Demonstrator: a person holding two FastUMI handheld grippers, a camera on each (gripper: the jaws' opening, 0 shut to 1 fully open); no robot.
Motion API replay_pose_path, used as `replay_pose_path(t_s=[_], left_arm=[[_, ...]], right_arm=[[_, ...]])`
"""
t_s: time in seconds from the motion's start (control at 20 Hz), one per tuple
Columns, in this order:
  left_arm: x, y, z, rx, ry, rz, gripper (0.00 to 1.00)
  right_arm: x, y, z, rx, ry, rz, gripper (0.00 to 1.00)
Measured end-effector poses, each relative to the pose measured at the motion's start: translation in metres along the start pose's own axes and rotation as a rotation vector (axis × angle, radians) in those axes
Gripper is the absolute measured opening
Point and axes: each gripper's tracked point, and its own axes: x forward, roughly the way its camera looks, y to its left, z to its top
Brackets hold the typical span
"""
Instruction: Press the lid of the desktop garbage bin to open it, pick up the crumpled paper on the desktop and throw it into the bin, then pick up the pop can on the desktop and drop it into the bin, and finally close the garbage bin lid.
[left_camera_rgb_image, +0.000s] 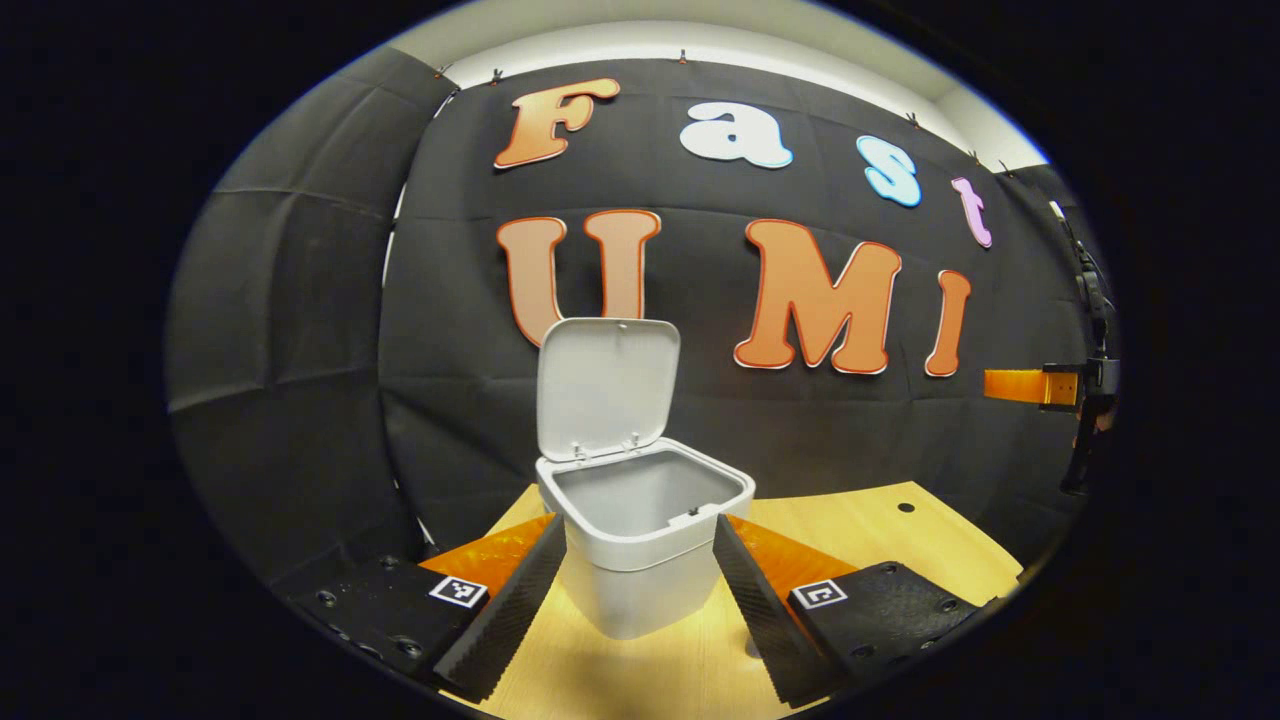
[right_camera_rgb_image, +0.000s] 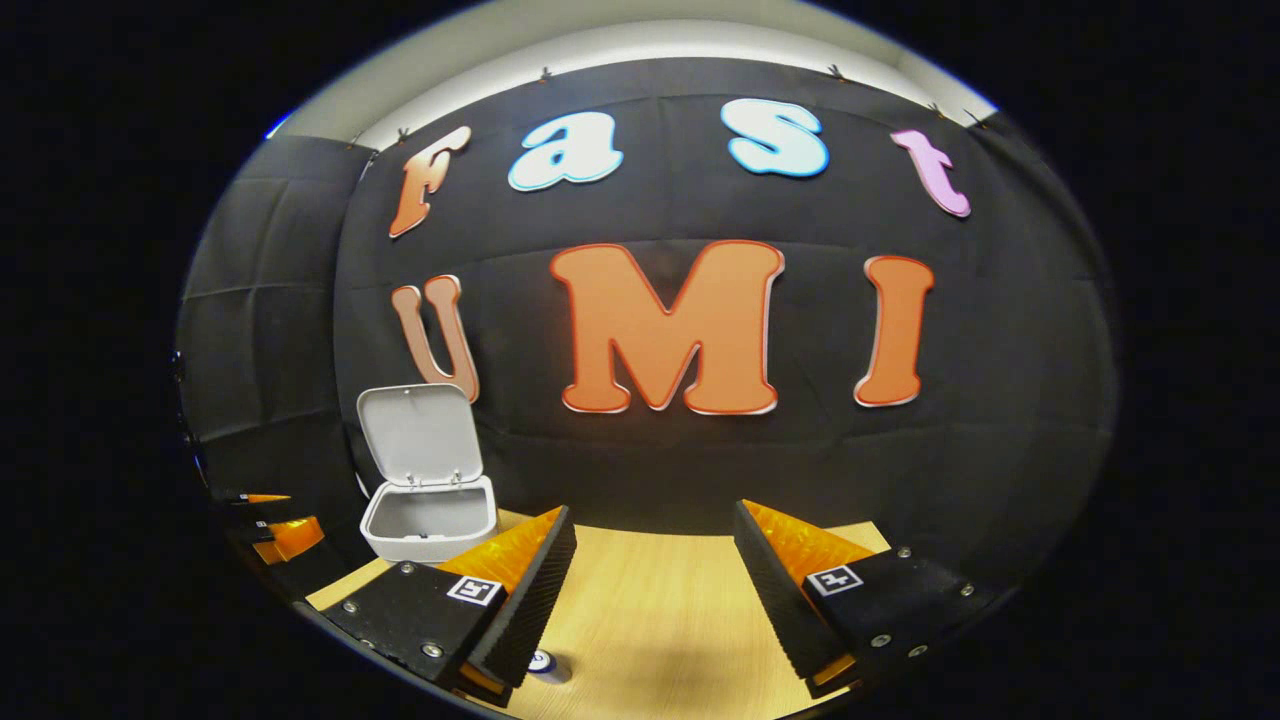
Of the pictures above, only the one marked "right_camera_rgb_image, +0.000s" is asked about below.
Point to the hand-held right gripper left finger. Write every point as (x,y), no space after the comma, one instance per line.
(535,600)

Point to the white desktop garbage bin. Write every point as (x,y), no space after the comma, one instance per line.
(415,430)

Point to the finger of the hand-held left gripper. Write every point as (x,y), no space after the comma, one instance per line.
(235,498)
(295,540)

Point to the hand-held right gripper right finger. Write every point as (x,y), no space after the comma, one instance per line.
(775,590)

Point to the wooden desktop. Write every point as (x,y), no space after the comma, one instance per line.
(650,600)

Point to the blue pop can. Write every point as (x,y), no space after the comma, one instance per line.
(542,661)

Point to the black backdrop cloth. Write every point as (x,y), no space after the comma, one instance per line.
(1000,330)

